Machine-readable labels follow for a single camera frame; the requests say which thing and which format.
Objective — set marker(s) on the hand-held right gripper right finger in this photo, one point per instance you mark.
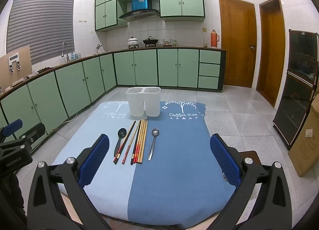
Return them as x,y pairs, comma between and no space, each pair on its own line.
224,162

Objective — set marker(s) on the bamboo chopstick red patterned end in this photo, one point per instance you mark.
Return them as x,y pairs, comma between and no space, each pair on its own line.
138,142

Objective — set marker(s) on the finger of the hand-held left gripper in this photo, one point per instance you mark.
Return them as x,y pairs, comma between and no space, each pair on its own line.
33,132
11,126

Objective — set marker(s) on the orange thermos flask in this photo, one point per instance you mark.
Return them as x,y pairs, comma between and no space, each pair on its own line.
214,39

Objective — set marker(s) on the plain bamboo chopstick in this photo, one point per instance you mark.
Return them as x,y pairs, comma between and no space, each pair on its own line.
142,142

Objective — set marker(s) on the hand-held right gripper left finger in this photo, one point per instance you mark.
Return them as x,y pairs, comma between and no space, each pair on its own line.
96,160

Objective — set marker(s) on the black wok with lid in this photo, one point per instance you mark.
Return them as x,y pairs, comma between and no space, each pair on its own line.
150,42

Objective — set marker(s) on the white cooking pot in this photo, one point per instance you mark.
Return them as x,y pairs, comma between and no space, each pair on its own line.
133,42

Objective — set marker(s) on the black chopstick red patterned end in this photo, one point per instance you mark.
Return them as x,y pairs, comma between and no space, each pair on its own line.
136,142
124,142

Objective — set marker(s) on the cardboard board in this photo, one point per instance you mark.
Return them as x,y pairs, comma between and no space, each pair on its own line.
25,63

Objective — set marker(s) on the plain wooden door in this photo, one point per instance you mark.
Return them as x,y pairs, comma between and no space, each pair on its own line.
271,53

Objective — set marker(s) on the white two-compartment utensil holder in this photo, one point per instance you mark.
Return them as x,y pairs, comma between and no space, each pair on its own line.
135,103

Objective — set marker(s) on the white device on board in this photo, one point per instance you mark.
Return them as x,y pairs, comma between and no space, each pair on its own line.
14,59

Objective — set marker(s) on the metal kitchen faucet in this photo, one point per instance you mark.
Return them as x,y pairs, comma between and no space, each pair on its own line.
65,45

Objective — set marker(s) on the cardboard box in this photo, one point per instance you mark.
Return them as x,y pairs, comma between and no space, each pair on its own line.
306,145

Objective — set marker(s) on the black range hood blue top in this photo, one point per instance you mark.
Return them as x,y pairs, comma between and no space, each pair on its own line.
139,13

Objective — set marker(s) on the glass container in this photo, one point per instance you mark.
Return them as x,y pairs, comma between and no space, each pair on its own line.
173,42

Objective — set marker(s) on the black plastic spoon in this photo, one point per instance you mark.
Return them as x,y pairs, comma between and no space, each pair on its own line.
121,133

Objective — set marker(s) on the two-tone blue table mat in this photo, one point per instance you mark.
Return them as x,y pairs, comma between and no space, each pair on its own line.
162,182

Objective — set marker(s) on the metal spoon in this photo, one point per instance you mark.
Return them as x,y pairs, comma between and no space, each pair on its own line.
155,132

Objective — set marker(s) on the grey window blind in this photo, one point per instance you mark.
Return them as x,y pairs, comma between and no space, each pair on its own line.
39,25

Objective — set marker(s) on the black glass-front cabinet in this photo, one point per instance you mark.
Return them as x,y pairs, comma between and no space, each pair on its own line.
296,95

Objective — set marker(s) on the green wall cabinets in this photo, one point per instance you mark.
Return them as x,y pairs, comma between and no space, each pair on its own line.
174,0

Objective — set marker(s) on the bottles beside sink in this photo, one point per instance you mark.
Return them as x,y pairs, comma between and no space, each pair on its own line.
75,56

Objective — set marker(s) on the green base cabinets with counter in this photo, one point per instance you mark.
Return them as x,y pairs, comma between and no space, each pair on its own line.
149,68

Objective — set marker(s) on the metal kettle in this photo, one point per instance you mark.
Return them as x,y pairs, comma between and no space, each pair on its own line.
98,49

